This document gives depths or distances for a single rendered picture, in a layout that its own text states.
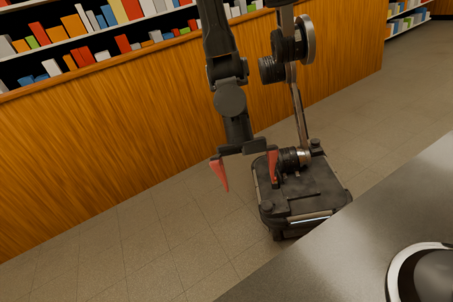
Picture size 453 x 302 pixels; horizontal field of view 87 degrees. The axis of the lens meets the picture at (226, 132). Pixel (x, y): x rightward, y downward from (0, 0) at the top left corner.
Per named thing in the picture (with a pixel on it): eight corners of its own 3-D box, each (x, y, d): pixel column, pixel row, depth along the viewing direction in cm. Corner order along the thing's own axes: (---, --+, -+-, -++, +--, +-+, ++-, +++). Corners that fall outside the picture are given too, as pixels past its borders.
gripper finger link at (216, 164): (251, 192, 47) (241, 145, 47) (216, 198, 48) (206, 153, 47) (250, 183, 54) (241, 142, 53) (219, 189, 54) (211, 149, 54)
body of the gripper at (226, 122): (267, 147, 46) (260, 110, 46) (217, 157, 47) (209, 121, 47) (265, 143, 53) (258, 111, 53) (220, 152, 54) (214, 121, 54)
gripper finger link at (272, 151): (286, 185, 46) (276, 139, 46) (250, 192, 47) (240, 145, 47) (280, 177, 53) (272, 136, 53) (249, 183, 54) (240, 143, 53)
